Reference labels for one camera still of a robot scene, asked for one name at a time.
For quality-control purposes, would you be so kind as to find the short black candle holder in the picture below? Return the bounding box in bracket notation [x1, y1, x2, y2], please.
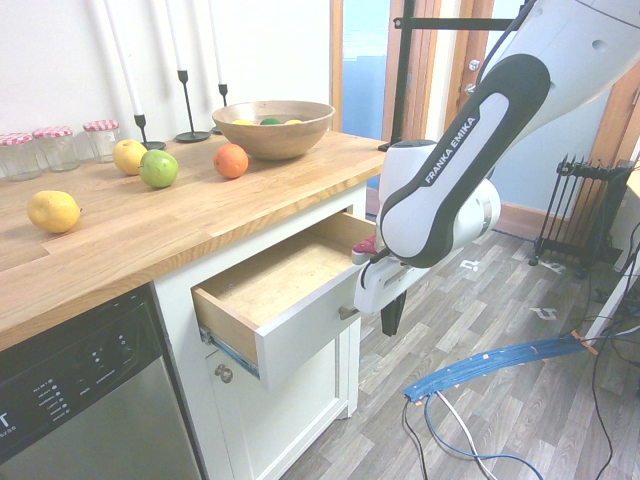
[133, 113, 167, 151]

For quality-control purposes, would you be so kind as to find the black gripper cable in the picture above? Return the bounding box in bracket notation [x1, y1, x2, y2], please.
[359, 248, 390, 292]

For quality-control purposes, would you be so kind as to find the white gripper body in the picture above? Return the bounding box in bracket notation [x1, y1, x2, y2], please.
[353, 257, 417, 316]

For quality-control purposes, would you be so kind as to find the black clamp camera stand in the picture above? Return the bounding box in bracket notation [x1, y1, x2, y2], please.
[377, 0, 519, 153]

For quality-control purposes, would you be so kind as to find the orange fruit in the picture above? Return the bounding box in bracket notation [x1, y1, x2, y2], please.
[213, 143, 250, 180]

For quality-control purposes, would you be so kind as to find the green apple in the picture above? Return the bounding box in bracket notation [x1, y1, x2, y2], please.
[138, 149, 180, 189]

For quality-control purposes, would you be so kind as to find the blue floor cable cover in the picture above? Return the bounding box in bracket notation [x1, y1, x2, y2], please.
[402, 334, 599, 405]

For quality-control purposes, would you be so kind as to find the tall black candle holder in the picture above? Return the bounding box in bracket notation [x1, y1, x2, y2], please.
[174, 69, 213, 144]

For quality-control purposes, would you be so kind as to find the blue cable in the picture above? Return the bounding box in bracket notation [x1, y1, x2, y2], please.
[424, 392, 547, 480]

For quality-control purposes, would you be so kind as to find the yellow apple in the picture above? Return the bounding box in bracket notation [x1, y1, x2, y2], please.
[112, 138, 149, 176]

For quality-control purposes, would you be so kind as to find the red grey wrist camera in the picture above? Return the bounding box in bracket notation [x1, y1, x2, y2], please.
[350, 235, 380, 267]

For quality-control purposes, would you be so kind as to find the large wooden bowl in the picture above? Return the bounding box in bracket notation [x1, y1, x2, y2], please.
[211, 100, 336, 161]

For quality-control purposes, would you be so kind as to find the medium black candle holder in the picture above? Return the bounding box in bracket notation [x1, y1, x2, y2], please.
[210, 83, 230, 135]

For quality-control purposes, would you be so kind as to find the white cabinet door with knob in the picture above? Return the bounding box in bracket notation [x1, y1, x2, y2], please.
[206, 319, 352, 480]

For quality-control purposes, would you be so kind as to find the white wooden drawer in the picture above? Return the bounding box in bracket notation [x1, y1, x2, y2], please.
[191, 212, 379, 393]

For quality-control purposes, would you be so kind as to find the white cable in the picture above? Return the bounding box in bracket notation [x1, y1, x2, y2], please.
[433, 391, 497, 480]

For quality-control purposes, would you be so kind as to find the thin black floor cable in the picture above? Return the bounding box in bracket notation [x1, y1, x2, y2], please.
[403, 399, 432, 480]

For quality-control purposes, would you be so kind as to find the glass jar red checked lid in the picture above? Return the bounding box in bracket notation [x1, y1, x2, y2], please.
[32, 125, 81, 173]
[0, 132, 43, 182]
[82, 119, 123, 164]

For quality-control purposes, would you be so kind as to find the white taper candle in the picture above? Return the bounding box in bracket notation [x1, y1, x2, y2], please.
[164, 0, 186, 72]
[206, 0, 225, 86]
[103, 0, 145, 117]

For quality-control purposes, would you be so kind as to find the stainless steel dishwasher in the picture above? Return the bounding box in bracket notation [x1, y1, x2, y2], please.
[0, 284, 205, 480]

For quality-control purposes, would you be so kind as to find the yellow lemon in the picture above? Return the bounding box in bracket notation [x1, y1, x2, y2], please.
[27, 190, 83, 235]

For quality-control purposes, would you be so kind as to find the black oil radiator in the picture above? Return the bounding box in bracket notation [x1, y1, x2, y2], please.
[528, 155, 634, 279]

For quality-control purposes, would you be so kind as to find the long black cable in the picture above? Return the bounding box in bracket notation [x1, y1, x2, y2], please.
[584, 164, 640, 480]

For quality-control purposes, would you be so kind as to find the white kitchen cabinet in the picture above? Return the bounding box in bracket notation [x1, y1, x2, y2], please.
[152, 182, 372, 480]

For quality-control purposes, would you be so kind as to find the wooden door with lock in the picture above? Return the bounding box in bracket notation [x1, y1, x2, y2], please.
[433, 0, 506, 141]

